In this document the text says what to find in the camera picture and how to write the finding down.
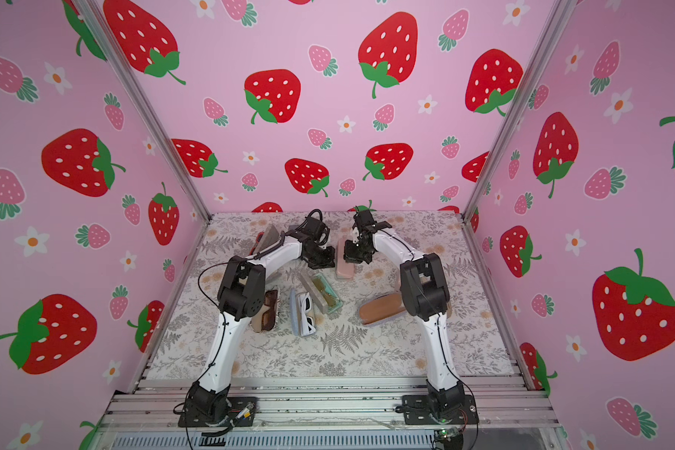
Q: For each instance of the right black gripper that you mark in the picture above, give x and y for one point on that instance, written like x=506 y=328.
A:
x=357 y=250

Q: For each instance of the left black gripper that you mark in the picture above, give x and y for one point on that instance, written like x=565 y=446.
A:
x=330 y=262

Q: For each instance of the pink case round glasses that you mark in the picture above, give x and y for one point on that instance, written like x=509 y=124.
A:
x=344 y=269

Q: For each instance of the grey case mint interior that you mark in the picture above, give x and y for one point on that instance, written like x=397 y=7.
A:
x=320 y=290

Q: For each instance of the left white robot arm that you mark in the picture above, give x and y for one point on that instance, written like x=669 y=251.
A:
x=241 y=296

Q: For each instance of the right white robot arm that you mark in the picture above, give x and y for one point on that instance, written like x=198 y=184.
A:
x=425 y=296

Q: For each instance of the grey case with red glasses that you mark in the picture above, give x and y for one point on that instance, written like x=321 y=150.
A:
x=265 y=240

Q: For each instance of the grey case tan interior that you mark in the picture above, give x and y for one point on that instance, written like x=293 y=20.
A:
x=381 y=309

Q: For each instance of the light blue case white glasses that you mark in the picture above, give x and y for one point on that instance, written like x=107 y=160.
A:
x=301 y=311

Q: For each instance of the floral table mat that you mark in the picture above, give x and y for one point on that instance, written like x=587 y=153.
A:
x=342 y=346

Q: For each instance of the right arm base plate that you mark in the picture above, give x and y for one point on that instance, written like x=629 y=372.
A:
x=419 y=410

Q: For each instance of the aluminium rail frame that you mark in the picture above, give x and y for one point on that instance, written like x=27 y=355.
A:
x=332 y=413

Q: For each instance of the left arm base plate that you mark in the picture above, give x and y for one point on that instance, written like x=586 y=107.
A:
x=225 y=415

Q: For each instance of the electronics board with cables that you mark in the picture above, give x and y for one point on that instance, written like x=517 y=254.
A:
x=447 y=439

